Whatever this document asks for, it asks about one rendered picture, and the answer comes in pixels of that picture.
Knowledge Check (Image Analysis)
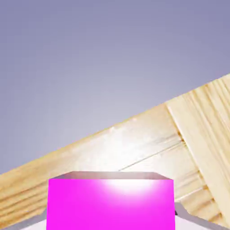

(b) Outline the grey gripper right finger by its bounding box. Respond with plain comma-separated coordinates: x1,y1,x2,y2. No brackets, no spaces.
174,201,227,230

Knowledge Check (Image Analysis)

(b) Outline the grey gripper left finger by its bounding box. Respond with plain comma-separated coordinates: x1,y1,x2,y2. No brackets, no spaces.
3,209,48,230

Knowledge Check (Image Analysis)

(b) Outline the small magenta cube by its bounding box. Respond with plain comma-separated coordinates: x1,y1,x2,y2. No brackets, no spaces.
46,171,176,230

